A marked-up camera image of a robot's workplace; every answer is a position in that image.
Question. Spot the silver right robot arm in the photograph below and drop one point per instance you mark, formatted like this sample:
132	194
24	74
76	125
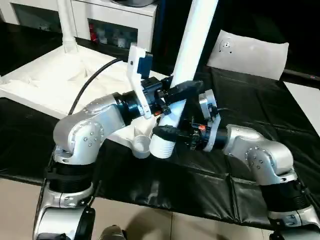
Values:
255	150

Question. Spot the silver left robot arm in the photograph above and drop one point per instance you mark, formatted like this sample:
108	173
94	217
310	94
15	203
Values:
82	135

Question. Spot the white plastic table top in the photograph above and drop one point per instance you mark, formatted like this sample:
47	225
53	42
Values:
40	80

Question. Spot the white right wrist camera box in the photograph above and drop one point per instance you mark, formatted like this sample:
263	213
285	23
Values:
207	102

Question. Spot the white plastic table leg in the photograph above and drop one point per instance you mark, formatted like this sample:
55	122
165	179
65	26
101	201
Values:
197	35
65	25

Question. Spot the white flat board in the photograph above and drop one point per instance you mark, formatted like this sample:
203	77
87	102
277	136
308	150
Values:
307	102

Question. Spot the white cabinet with glass doors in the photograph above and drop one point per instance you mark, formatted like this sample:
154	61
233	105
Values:
115	22

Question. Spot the dark grey robot body part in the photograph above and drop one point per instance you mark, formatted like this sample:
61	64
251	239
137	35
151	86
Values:
112	233

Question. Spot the white plastic bag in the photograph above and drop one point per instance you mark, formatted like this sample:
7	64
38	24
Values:
250	55

